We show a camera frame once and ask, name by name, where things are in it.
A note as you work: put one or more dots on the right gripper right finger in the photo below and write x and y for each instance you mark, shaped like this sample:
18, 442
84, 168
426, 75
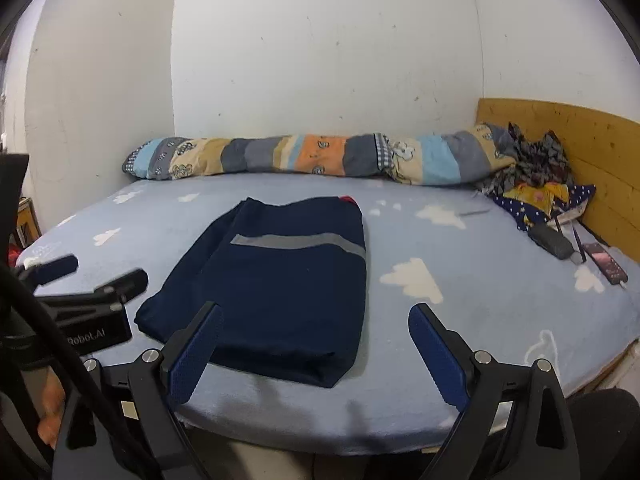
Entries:
513, 420

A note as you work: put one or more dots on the patchwork rolled quilt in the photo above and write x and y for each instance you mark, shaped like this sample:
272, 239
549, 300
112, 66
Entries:
462, 157

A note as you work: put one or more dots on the light blue cloud bedsheet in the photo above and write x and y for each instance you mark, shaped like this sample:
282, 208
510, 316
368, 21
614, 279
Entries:
448, 247

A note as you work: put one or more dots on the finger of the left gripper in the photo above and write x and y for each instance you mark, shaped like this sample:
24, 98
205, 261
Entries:
37, 274
121, 290

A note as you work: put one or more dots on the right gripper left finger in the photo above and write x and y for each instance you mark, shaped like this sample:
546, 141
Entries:
122, 424

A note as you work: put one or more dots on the navy blue garment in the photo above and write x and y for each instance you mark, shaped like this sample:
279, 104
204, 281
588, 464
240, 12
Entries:
291, 281

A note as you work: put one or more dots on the person's hand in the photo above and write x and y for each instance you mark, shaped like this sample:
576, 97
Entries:
53, 398

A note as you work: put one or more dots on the smartphone with pink screen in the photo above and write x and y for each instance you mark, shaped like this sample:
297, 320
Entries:
608, 266

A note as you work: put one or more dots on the wooden headboard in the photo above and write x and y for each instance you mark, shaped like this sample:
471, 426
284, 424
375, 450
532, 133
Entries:
602, 149

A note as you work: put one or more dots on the dark patterned clothes pile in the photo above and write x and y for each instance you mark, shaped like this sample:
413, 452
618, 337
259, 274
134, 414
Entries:
537, 185

